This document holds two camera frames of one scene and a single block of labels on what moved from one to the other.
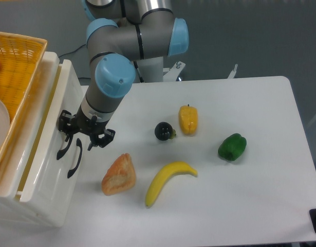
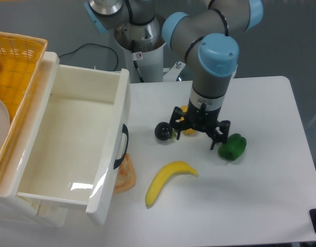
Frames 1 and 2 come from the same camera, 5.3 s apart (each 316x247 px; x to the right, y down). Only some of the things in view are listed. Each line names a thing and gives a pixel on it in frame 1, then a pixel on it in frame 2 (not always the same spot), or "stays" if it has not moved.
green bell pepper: x=233 y=147 stays
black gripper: x=86 y=125 to x=203 y=119
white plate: x=1 y=123 stays
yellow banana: x=162 y=176 stays
